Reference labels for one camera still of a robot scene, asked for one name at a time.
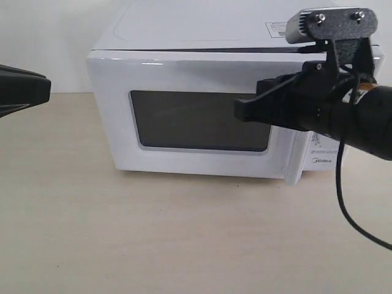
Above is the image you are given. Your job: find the white label sticker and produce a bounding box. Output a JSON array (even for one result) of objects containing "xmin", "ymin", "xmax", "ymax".
[{"xmin": 265, "ymin": 21, "xmax": 287, "ymax": 39}]

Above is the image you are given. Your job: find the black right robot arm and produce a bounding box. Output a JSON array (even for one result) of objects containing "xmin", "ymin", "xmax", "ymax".
[{"xmin": 234, "ymin": 61, "xmax": 391, "ymax": 160}]

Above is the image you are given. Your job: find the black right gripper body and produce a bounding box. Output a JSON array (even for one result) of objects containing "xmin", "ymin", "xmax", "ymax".
[{"xmin": 275, "ymin": 61, "xmax": 340, "ymax": 132}]

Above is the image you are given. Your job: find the white microwave door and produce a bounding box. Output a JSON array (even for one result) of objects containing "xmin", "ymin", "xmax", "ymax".
[{"xmin": 86, "ymin": 50, "xmax": 312, "ymax": 184}]

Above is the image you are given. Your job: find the black right camera cable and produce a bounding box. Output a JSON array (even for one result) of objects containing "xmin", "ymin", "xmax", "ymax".
[{"xmin": 335, "ymin": 64, "xmax": 392, "ymax": 249}]

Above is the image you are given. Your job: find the white Midea microwave oven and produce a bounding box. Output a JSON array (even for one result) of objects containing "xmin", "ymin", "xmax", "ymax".
[{"xmin": 92, "ymin": 1, "xmax": 383, "ymax": 170}]

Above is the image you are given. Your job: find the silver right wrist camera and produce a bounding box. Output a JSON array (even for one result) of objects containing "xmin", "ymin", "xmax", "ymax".
[{"xmin": 285, "ymin": 7, "xmax": 378, "ymax": 44}]

